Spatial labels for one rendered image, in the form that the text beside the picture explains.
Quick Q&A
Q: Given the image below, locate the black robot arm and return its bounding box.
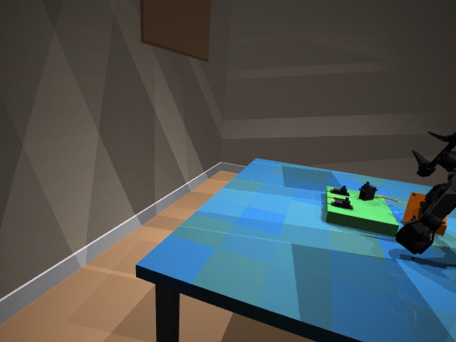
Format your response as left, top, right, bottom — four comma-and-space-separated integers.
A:
395, 167, 456, 254

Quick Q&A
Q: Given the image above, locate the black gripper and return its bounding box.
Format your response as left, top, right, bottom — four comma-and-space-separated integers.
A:
412, 132, 456, 177

